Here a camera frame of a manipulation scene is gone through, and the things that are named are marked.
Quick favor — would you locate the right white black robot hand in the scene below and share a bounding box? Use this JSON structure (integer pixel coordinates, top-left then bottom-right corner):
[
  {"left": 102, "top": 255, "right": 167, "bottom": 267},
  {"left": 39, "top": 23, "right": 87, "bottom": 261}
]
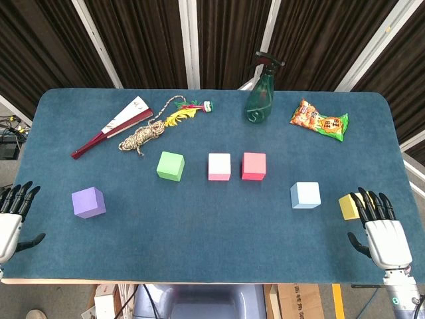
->
[{"left": 347, "top": 187, "right": 413, "bottom": 269}]

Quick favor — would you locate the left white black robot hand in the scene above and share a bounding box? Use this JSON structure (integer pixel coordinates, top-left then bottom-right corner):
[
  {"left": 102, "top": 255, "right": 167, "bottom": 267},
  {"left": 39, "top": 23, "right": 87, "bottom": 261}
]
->
[{"left": 0, "top": 181, "right": 46, "bottom": 266}]

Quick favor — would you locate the light blue foam cube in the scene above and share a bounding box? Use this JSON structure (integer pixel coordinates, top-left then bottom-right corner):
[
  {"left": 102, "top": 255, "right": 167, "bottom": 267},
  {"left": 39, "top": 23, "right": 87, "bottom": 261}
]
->
[{"left": 290, "top": 181, "right": 322, "bottom": 210}]

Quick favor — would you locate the red foam cube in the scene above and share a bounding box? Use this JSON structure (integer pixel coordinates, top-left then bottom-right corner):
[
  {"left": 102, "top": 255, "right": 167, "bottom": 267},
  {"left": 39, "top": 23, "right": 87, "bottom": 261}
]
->
[{"left": 241, "top": 152, "right": 267, "bottom": 181}]

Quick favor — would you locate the green foam cube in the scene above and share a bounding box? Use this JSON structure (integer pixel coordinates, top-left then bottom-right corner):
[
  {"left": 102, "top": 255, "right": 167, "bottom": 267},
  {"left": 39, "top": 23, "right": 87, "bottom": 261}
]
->
[{"left": 156, "top": 151, "right": 185, "bottom": 183}]

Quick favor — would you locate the pink foam cube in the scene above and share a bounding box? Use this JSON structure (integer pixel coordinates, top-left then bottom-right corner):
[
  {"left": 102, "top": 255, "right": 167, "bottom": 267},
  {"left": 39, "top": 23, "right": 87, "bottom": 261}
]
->
[{"left": 208, "top": 153, "right": 232, "bottom": 181}]

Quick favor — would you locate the yellow foam cube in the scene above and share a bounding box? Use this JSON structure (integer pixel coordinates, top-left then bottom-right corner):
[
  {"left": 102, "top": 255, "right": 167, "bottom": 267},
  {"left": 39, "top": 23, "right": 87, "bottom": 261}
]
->
[{"left": 338, "top": 193, "right": 369, "bottom": 221}]

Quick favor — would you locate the purple foam cube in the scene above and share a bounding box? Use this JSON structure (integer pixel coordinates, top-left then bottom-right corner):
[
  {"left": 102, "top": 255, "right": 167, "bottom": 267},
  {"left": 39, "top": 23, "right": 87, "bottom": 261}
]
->
[{"left": 71, "top": 186, "right": 107, "bottom": 219}]

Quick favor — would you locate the brown cardboard box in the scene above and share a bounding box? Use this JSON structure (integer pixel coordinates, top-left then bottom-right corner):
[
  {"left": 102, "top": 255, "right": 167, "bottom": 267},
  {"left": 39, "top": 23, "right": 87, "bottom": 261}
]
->
[{"left": 277, "top": 283, "right": 325, "bottom": 319}]

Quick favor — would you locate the white cardboard box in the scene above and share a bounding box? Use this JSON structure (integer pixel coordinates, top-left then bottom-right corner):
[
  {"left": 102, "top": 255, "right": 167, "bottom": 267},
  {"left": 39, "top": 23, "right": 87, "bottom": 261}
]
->
[{"left": 94, "top": 284, "right": 117, "bottom": 319}]

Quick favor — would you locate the orange green snack bag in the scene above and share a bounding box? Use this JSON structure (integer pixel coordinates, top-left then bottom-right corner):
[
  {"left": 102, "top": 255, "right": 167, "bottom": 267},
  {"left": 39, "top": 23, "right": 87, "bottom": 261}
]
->
[{"left": 289, "top": 97, "right": 349, "bottom": 143}]

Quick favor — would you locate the red and white folding fan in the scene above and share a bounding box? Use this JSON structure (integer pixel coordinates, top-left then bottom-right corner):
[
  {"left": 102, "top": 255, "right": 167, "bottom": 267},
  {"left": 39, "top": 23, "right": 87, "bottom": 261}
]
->
[{"left": 70, "top": 96, "right": 155, "bottom": 160}]

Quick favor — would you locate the blue felt table cover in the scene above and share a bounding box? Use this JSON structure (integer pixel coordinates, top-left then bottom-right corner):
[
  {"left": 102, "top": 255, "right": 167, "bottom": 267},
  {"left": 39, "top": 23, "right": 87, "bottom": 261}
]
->
[{"left": 1, "top": 88, "right": 404, "bottom": 285}]

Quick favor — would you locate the green plastic spray bottle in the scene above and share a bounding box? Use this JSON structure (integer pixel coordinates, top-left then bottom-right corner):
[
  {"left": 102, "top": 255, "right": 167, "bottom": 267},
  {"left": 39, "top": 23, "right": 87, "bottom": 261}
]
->
[{"left": 244, "top": 51, "right": 286, "bottom": 124}]

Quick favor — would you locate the grey-blue robot torso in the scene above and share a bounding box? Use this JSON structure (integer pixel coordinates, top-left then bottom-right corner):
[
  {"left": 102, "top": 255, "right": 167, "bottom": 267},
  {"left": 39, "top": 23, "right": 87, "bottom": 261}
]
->
[{"left": 132, "top": 284, "right": 266, "bottom": 319}]

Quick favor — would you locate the yellow feather shuttlecock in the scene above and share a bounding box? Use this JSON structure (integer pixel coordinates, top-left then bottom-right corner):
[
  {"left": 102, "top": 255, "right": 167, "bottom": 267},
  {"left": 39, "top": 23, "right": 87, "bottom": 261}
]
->
[{"left": 164, "top": 98, "right": 214, "bottom": 128}]

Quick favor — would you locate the dark brown curtain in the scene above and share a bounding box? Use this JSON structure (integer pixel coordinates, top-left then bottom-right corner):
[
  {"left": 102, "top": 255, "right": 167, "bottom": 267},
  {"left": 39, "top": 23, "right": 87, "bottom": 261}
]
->
[{"left": 0, "top": 0, "right": 425, "bottom": 167}]

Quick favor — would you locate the black electronics with cables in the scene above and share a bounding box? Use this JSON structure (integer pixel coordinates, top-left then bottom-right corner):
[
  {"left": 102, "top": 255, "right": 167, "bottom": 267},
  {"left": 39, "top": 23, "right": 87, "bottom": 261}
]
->
[{"left": 0, "top": 115, "right": 29, "bottom": 161}]

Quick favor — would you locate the beige braided rope bundle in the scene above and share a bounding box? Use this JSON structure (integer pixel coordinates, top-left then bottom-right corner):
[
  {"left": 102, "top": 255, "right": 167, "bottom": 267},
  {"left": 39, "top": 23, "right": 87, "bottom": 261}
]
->
[{"left": 118, "top": 94, "right": 187, "bottom": 158}]

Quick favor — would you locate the white partition frame post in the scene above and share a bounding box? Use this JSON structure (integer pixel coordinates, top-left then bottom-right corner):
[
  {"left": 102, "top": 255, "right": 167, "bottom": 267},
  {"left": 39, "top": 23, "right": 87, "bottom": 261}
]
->
[
  {"left": 178, "top": 0, "right": 201, "bottom": 90},
  {"left": 71, "top": 0, "right": 124, "bottom": 90},
  {"left": 237, "top": 0, "right": 283, "bottom": 91},
  {"left": 335, "top": 0, "right": 408, "bottom": 92}
]

